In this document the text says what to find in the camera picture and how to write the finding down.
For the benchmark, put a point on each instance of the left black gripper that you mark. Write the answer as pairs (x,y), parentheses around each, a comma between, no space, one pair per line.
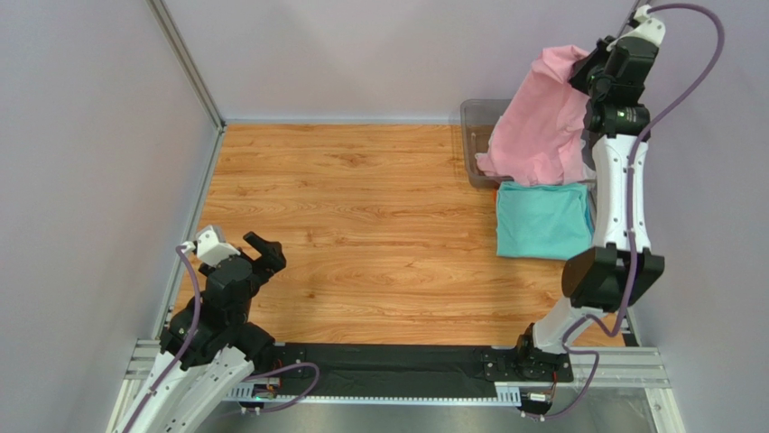
(272,252)

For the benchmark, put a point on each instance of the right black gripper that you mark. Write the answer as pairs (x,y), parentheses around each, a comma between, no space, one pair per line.
(586,68)

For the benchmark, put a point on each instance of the pink t shirt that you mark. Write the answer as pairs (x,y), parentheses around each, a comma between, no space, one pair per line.
(537,139)

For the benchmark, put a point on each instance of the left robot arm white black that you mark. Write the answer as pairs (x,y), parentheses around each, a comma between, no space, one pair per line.
(210,346)

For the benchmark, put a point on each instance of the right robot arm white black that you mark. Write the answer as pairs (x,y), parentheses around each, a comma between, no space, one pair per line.
(619,266)

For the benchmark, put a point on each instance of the crumpled white t shirt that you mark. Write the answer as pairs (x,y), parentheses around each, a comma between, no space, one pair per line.
(589,174)

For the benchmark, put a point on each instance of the clear plastic bin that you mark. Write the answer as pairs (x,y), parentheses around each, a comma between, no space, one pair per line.
(478,118)

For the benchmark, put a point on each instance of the folded teal t shirt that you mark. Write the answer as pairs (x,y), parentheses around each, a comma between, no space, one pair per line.
(550,222)

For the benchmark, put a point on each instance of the right aluminium corner post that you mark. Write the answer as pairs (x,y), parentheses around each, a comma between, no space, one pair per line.
(635,4)

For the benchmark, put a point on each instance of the aluminium corner post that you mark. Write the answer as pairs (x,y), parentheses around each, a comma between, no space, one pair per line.
(635,4)
(172,33)

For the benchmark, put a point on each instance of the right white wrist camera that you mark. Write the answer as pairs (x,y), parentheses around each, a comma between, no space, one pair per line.
(645,27)

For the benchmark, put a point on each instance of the left aluminium corner post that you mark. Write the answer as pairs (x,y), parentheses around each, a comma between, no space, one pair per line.
(172,33)

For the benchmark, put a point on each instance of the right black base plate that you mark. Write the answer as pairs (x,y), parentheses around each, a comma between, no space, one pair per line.
(510,366)

